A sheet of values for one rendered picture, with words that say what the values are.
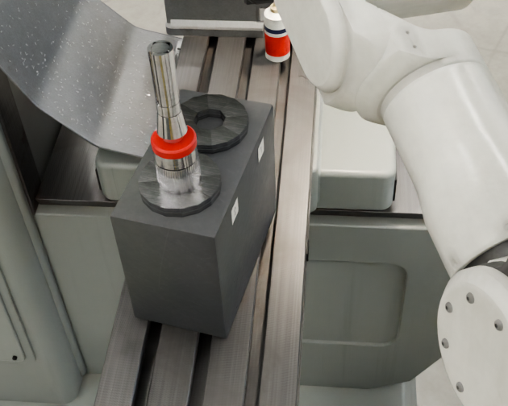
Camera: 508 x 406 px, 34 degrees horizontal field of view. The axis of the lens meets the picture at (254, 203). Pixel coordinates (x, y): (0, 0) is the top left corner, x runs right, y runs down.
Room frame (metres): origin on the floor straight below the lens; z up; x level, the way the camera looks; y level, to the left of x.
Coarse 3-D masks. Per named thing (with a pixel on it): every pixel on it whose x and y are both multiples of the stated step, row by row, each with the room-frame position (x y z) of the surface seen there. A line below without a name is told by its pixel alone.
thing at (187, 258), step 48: (192, 96) 0.79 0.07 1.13; (240, 144) 0.70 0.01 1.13; (144, 192) 0.62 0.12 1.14; (192, 192) 0.62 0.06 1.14; (240, 192) 0.65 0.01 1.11; (144, 240) 0.59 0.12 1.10; (192, 240) 0.57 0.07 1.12; (240, 240) 0.63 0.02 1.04; (144, 288) 0.60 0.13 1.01; (192, 288) 0.58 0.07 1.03; (240, 288) 0.62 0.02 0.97
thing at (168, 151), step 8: (192, 128) 0.65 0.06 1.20; (152, 136) 0.64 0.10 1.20; (184, 136) 0.64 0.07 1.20; (192, 136) 0.64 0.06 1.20; (152, 144) 0.63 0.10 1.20; (160, 144) 0.63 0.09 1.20; (168, 144) 0.63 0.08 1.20; (176, 144) 0.63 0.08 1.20; (184, 144) 0.63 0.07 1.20; (192, 144) 0.63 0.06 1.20; (160, 152) 0.62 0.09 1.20; (168, 152) 0.62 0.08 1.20; (176, 152) 0.62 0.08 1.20; (184, 152) 0.62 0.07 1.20
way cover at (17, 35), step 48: (0, 0) 1.09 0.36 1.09; (48, 0) 1.19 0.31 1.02; (96, 0) 1.29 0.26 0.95; (0, 48) 1.02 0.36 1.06; (48, 48) 1.10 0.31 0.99; (96, 48) 1.17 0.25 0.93; (144, 48) 1.23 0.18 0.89; (48, 96) 1.02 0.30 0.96; (96, 96) 1.07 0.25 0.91; (144, 96) 1.11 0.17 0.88; (96, 144) 0.97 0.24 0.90; (144, 144) 0.99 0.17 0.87
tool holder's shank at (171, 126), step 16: (160, 48) 0.64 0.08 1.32; (160, 64) 0.63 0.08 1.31; (160, 80) 0.63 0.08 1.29; (176, 80) 0.64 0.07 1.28; (160, 96) 0.63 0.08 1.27; (176, 96) 0.64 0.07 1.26; (160, 112) 0.63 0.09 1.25; (176, 112) 0.63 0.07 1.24; (160, 128) 0.63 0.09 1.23; (176, 128) 0.63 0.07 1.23
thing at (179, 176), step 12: (156, 156) 0.63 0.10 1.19; (192, 156) 0.63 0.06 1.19; (156, 168) 0.63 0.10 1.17; (168, 168) 0.62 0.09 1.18; (180, 168) 0.62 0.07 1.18; (192, 168) 0.63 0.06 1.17; (168, 180) 0.62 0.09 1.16; (180, 180) 0.62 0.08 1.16; (192, 180) 0.62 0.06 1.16; (168, 192) 0.62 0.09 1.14; (180, 192) 0.62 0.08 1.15
